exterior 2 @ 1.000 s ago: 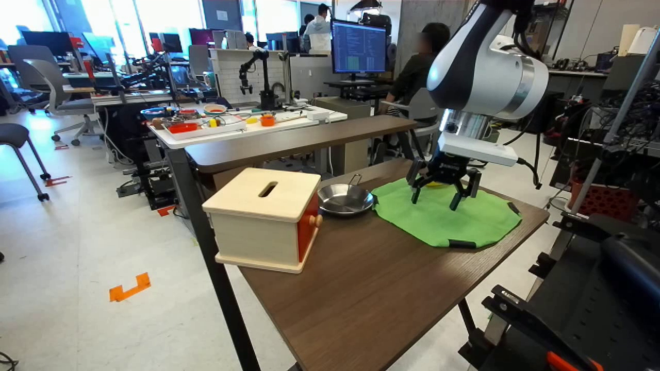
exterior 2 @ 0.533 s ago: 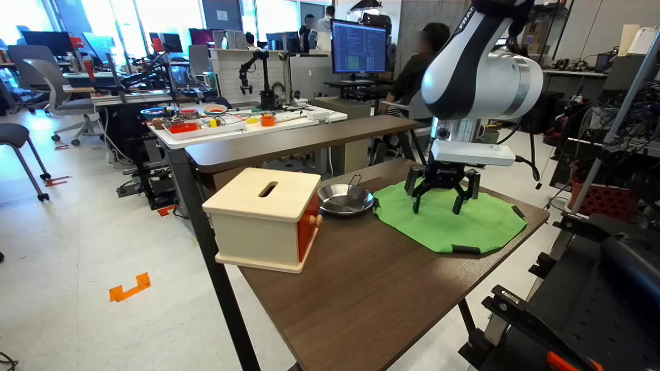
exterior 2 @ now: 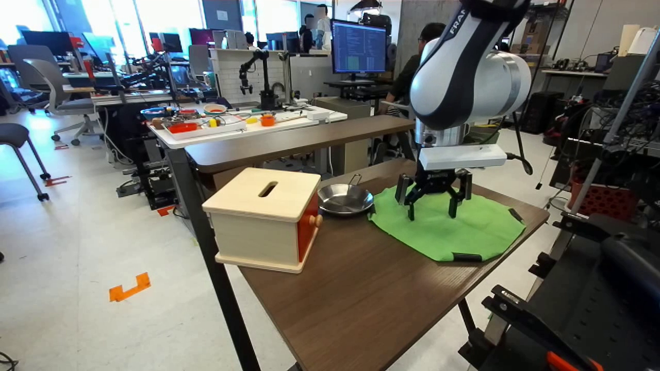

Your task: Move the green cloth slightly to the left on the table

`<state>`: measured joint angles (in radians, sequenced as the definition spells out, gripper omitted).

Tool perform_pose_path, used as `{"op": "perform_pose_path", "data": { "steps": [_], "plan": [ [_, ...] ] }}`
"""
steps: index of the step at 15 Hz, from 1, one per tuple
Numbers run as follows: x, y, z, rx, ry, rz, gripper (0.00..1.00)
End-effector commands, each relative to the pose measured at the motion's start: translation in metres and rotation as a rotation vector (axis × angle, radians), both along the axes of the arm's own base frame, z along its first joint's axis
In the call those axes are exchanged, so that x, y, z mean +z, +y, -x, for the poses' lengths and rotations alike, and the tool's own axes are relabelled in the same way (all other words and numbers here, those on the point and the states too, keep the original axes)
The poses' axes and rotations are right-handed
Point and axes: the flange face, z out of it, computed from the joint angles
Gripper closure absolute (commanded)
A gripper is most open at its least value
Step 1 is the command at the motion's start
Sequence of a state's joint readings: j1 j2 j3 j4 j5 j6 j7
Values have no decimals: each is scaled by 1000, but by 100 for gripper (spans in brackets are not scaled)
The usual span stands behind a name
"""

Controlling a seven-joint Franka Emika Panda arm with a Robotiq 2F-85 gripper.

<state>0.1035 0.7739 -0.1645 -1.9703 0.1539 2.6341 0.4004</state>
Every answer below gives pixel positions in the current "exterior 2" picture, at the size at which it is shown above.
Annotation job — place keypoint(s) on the small orange container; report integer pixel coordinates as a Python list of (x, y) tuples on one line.
[(268, 120)]

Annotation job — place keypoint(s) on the green bag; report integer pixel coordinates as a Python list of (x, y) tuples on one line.
[(490, 130)]

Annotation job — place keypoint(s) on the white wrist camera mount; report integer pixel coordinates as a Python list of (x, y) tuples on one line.
[(461, 157)]

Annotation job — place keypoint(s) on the dark round stool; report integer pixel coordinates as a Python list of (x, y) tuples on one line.
[(16, 137)]

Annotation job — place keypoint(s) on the small black desktop robot arm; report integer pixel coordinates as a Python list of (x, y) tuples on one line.
[(264, 79)]

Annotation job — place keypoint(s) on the metal shelf rack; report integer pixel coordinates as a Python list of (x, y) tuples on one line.
[(550, 61)]

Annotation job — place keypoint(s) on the orange tray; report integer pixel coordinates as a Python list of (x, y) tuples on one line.
[(185, 125)]

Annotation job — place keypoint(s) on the standing person in white shirt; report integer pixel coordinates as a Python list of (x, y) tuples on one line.
[(321, 30)]

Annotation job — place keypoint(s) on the wooden box with slot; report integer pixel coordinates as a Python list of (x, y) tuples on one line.
[(258, 217)]

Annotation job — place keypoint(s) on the white table with clutter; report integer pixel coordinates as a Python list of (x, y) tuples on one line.
[(228, 127)]

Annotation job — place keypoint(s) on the white and black Franka arm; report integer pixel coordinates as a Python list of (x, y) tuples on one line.
[(455, 74)]

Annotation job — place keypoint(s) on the slanted aluminium pole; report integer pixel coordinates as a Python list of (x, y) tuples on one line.
[(615, 124)]

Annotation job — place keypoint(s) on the red perforated crate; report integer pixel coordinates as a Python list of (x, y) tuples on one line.
[(606, 199)]

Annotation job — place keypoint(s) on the black equipment frame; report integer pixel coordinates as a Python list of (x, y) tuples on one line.
[(591, 300)]

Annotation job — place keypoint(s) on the small metal pan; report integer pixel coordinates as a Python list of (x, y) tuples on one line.
[(343, 197)]

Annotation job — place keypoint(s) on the grey swivel chair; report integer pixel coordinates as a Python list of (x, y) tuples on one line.
[(54, 85)]

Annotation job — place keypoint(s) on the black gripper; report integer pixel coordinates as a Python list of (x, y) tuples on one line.
[(438, 180)]

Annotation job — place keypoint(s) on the green cloth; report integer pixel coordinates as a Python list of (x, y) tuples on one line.
[(441, 232)]

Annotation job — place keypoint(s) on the computer monitor with blue screen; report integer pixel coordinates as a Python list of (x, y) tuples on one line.
[(360, 48)]

